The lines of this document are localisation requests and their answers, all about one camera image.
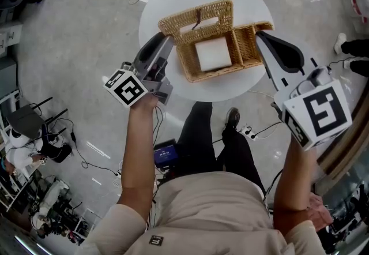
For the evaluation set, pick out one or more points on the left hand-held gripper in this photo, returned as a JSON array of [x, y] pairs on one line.
[[128, 89]]

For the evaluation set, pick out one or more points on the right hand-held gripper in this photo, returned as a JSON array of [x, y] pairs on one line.
[[320, 112]]

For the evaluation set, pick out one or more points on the wicker basket with lid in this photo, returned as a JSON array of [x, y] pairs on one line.
[[210, 17]]

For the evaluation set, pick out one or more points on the person's left forearm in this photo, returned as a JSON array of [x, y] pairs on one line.
[[138, 155]]

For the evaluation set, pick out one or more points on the person's right forearm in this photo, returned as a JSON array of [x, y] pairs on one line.
[[294, 181]]

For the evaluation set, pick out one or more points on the white napkin stack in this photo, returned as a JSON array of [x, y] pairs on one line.
[[213, 54]]

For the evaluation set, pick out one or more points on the person's left hand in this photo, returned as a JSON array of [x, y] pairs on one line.
[[157, 69]]

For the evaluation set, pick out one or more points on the person's right shoe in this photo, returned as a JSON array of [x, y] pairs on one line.
[[233, 116]]

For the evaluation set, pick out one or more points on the white power strip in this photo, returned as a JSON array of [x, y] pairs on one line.
[[248, 132], [117, 175]]

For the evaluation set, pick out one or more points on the person's left leg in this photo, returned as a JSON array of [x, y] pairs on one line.
[[199, 138]]

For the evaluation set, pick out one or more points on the person's leg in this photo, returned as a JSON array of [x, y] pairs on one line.
[[239, 155], [199, 138]]

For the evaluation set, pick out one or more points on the person's right leg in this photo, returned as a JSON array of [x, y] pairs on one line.
[[239, 155]]

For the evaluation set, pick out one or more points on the brown wooden threshold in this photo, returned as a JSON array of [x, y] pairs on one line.
[[343, 147]]

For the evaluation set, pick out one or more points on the black display device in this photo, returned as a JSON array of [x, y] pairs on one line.
[[165, 154]]

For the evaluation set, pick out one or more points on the white drawer unit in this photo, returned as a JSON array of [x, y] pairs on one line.
[[10, 39]]

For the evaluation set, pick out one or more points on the black wooden chair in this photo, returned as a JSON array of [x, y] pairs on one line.
[[26, 118]]

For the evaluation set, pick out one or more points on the grey metal cabinet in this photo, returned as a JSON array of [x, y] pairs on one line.
[[7, 72]]

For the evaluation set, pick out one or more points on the pink cloth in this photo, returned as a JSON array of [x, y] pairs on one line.
[[320, 213]]

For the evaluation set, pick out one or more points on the person's beige shirt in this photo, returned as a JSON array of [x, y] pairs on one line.
[[207, 219]]

